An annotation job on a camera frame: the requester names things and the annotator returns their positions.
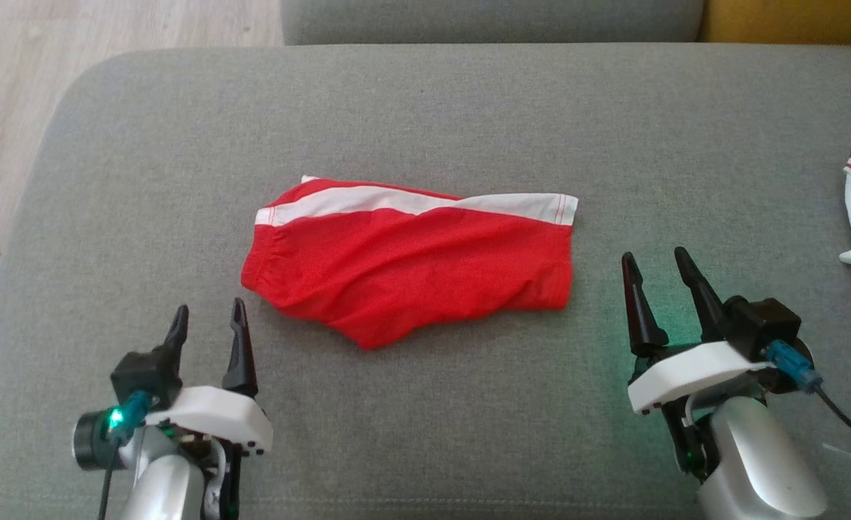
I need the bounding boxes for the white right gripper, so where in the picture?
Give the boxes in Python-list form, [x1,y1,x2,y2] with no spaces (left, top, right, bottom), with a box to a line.
[621,246,770,416]

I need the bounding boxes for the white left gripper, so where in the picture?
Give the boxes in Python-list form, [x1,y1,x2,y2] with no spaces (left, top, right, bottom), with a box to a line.
[144,298,274,458]

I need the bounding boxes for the red shorts with white band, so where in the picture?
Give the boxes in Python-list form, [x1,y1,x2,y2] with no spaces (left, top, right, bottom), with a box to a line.
[241,175,579,350]

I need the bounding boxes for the grey fabric sofa seat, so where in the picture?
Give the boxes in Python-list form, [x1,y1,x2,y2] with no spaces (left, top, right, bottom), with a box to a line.
[0,43,851,520]

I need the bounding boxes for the yellow cushion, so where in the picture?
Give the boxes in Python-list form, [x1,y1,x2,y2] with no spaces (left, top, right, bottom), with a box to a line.
[700,0,851,48]

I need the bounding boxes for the grey sofa back cushion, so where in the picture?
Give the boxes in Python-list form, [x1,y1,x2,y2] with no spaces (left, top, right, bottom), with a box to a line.
[281,0,706,46]

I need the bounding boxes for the teal cable connector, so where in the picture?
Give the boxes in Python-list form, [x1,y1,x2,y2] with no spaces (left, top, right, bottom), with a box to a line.
[106,390,154,443]
[765,339,824,394]

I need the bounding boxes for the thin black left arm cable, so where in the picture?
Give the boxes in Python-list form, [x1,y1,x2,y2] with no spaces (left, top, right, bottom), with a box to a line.
[96,439,120,520]

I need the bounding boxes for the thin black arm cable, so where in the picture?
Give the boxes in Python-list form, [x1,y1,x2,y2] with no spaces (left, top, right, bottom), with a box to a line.
[96,439,120,520]
[814,386,851,479]

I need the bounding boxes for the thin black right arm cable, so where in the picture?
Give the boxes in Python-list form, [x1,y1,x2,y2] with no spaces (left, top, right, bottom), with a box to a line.
[814,386,851,479]

